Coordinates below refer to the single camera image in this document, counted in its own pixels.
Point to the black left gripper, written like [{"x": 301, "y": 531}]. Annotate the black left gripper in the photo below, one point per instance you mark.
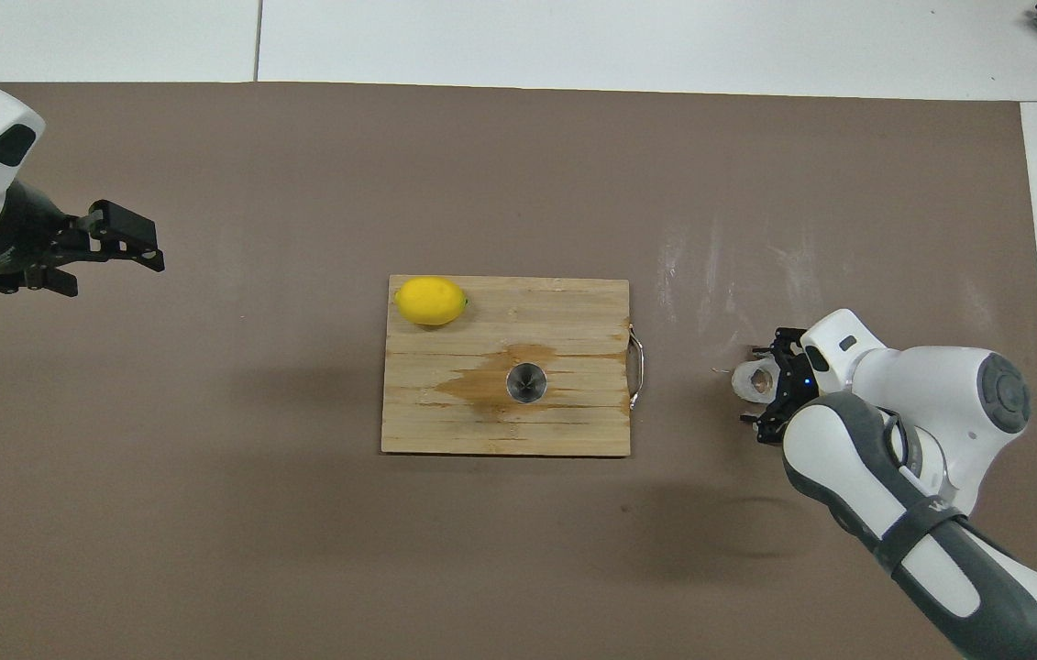
[{"x": 23, "y": 234}]

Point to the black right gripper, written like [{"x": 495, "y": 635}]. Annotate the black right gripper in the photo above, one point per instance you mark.
[{"x": 798, "y": 385}]

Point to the clear textured plastic cup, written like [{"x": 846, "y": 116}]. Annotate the clear textured plastic cup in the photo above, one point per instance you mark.
[{"x": 743, "y": 383}]

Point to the steel double jigger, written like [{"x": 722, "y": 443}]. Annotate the steel double jigger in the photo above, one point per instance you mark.
[{"x": 526, "y": 383}]

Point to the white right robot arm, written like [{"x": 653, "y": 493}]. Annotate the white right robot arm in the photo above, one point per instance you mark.
[{"x": 921, "y": 385}]

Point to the wooden cutting board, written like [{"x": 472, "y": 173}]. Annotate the wooden cutting board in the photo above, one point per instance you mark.
[{"x": 518, "y": 312}]

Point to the yellow lemon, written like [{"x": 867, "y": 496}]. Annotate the yellow lemon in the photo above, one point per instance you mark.
[{"x": 431, "y": 301}]

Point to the brown table mat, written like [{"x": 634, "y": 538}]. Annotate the brown table mat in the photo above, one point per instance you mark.
[{"x": 390, "y": 568}]

